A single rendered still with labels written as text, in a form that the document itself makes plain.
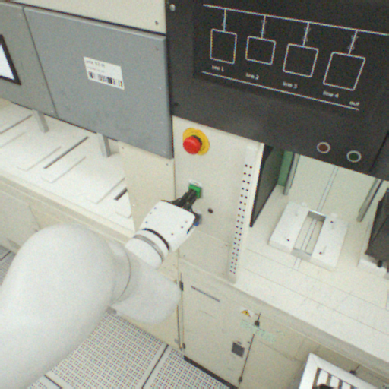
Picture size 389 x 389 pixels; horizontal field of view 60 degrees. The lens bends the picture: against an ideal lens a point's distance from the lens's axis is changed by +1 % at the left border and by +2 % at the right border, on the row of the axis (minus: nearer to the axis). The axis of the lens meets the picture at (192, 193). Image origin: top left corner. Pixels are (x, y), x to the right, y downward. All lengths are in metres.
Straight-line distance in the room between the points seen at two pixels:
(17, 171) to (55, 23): 0.89
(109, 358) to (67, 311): 1.66
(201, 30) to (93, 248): 0.43
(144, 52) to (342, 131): 0.38
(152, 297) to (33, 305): 0.31
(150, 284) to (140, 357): 1.37
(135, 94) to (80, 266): 0.52
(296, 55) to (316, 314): 0.73
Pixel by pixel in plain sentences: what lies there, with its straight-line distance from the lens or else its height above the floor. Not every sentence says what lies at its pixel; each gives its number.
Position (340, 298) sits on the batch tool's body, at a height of 0.87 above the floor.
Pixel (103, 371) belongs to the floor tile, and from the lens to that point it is 1.92.
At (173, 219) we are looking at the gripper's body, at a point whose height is 1.22.
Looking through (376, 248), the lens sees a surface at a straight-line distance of 1.12.
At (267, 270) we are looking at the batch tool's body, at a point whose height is 0.87.
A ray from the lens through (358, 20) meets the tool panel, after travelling 0.54.
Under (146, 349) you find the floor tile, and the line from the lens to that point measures 1.92.
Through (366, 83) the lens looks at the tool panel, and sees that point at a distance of 0.57.
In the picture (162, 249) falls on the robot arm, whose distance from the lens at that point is 0.69.
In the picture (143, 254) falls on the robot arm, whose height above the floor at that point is 1.24.
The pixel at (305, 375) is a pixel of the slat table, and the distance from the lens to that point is 1.11.
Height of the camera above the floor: 1.78
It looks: 44 degrees down
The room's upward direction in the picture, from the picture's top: straight up
